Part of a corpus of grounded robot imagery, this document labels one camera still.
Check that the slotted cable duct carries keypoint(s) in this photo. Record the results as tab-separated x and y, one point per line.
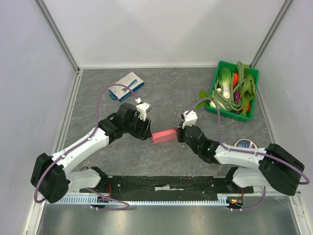
92	199

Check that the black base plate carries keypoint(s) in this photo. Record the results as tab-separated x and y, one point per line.
168	188

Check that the masking tape roll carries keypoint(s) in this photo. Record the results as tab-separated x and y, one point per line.
245	143

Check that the toy bok choy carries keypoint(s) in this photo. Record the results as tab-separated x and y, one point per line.
221	92

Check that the green plastic bin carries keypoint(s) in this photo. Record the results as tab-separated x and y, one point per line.
244	114

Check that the blue razor box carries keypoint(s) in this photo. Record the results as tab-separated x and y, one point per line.
131	81

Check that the toy spinach leaf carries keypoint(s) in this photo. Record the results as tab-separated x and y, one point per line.
248	91

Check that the toy carrot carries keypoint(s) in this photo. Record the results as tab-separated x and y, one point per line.
235	79

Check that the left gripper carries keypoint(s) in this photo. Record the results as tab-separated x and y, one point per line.
145	132

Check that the pink paper box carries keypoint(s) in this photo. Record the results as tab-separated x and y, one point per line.
163	136

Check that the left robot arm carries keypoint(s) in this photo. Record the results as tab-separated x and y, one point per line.
53	176

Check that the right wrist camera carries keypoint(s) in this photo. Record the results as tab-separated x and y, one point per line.
189	118

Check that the toy green beans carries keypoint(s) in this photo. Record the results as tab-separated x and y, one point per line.
235	98

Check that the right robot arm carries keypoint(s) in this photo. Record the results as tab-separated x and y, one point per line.
263	167

